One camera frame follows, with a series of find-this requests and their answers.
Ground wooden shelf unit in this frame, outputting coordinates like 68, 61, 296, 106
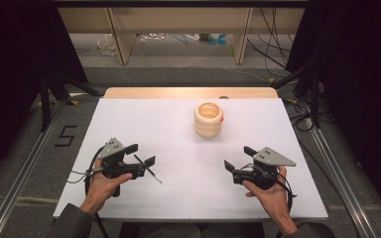
58, 7, 306, 65

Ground thin grey cable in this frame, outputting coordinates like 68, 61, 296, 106
66, 169, 95, 184

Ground black pen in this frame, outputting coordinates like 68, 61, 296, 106
133, 154, 163, 184

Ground black floor cables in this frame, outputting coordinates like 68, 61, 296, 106
246, 7, 296, 79

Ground aluminium floor rail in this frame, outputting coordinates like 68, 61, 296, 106
306, 117, 380, 238
0, 101, 65, 238

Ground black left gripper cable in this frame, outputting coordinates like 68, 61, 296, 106
84, 145, 111, 238

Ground person's right hand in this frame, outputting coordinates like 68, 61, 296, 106
242, 166, 295, 224

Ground blue bottles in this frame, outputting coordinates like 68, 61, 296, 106
206, 33, 228, 47

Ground white coiled cable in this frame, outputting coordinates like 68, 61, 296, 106
138, 32, 167, 44

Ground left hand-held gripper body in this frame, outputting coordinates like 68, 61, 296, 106
92, 137, 147, 198

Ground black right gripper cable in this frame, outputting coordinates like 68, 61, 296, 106
241, 162, 298, 238

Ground clear plastic bag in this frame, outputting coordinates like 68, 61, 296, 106
96, 33, 118, 58

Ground white board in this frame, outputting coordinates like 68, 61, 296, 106
53, 97, 329, 222

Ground wooden table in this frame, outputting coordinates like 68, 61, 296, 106
103, 86, 280, 100

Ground black metal stand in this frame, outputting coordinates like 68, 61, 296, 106
271, 62, 322, 130
39, 68, 101, 133

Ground dark curtain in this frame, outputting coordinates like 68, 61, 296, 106
286, 0, 381, 229
0, 0, 88, 191

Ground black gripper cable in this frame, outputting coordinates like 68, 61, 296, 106
84, 145, 111, 238
241, 162, 298, 238

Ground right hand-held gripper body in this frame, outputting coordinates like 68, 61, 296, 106
232, 147, 297, 191

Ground person's left hand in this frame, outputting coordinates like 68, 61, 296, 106
79, 168, 134, 216

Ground cream ribbed pen holder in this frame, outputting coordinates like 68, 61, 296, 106
193, 101, 225, 139

